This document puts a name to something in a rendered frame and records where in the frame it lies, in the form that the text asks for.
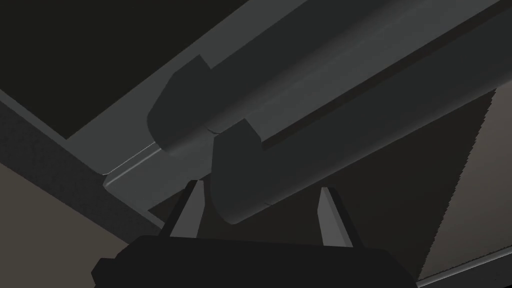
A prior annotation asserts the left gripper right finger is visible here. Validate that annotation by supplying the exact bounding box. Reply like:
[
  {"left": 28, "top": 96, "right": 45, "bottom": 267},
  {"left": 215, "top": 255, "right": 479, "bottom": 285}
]
[{"left": 316, "top": 186, "right": 363, "bottom": 249}]

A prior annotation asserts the dark grey bar handle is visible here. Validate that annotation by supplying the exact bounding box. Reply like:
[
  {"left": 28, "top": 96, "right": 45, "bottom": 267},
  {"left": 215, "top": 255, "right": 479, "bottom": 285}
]
[
  {"left": 209, "top": 3, "right": 512, "bottom": 226},
  {"left": 146, "top": 0, "right": 506, "bottom": 155}
]

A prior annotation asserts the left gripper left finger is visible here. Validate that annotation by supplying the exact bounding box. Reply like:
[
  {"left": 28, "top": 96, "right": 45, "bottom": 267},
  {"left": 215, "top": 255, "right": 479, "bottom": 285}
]
[{"left": 159, "top": 179, "right": 206, "bottom": 239}]

